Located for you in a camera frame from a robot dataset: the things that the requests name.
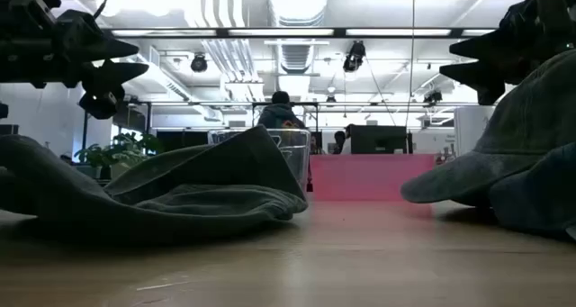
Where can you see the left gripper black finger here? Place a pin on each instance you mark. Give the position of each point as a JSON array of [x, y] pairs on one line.
[[105, 91], [90, 41]]

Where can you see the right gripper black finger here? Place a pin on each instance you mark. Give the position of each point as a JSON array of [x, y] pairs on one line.
[[486, 77], [490, 46]]

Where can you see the black computer monitor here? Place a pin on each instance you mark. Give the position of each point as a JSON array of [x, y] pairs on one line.
[[378, 139], [8, 129]]

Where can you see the pink plastic bin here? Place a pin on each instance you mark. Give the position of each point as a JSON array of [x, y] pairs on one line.
[[369, 176]]

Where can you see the person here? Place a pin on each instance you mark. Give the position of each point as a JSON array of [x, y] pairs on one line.
[[347, 140], [279, 113], [338, 140]]

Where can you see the black ceiling spotlight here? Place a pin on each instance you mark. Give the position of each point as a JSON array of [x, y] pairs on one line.
[[199, 63], [432, 96], [354, 56]]

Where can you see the clear plastic bin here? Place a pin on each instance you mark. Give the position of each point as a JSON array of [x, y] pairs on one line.
[[294, 156]]

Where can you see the white column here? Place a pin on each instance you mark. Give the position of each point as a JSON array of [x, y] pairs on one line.
[[470, 127]]

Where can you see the black overhead light beam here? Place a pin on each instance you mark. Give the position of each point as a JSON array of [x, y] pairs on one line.
[[279, 32]]

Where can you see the green plant in white pot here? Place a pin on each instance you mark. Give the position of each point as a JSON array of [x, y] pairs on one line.
[[121, 151]]

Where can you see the olive green cap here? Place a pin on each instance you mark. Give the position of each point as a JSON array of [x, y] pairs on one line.
[[202, 199], [531, 118]]

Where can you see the silver ceiling air duct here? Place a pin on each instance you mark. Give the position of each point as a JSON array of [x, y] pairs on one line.
[[297, 3]]

